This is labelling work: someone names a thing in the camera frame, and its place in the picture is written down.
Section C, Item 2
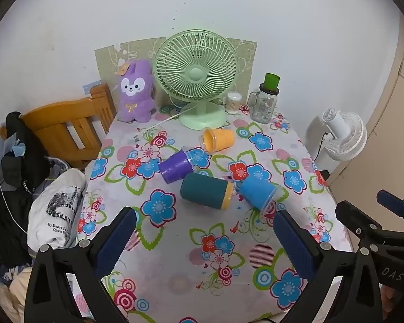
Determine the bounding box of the white printed shirt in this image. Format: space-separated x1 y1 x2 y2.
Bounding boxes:
27 167 88 257

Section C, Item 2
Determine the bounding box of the white fan cable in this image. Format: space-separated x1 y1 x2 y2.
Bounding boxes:
147 104 198 131

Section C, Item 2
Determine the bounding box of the wooden chair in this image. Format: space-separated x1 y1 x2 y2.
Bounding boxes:
0 83 117 171

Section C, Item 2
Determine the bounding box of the teal cup with yellow rim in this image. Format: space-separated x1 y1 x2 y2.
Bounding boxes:
180 172 235 211

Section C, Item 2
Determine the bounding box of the glass jar with green lid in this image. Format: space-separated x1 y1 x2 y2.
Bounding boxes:
247 73 281 124

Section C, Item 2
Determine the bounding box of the orange cup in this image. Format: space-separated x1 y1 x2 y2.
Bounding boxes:
199 127 235 153

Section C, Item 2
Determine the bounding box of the thin white cable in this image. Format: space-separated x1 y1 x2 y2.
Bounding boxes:
0 154 28 235

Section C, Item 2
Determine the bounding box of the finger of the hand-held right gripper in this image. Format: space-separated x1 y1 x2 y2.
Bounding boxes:
335 201 384 243
376 190 404 233

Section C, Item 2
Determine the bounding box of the purple plush toy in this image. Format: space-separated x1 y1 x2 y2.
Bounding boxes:
116 59 156 123

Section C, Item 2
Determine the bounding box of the blue tape strip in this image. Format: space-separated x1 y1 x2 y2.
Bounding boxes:
82 80 103 96

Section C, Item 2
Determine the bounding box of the black jacket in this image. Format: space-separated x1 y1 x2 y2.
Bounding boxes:
0 111 55 267

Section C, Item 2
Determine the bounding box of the green desk fan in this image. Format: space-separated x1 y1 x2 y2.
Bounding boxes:
153 29 238 130

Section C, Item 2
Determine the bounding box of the white fan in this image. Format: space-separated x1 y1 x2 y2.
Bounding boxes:
321 108 368 162

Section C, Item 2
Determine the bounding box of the floral tablecloth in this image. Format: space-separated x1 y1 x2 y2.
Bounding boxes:
72 102 355 323

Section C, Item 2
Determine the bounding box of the blue cup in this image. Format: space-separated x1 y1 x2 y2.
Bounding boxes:
238 175 278 215

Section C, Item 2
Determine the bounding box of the grey plaid cloth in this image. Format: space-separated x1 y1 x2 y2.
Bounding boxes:
36 156 72 194

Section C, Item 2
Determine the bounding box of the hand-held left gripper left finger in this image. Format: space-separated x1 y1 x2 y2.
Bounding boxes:
25 206 137 323

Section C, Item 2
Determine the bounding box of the purple cup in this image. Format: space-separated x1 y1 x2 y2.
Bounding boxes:
158 150 193 184

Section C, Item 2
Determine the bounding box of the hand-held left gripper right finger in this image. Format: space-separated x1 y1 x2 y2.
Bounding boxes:
274 209 383 323

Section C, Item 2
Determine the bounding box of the cotton swab container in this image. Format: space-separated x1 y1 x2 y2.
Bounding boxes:
224 91 242 114

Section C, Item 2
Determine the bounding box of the beige wooden door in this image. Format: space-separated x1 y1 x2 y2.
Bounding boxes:
326 13 404 206

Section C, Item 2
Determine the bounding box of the black fan cable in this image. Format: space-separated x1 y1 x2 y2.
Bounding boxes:
313 132 329 163

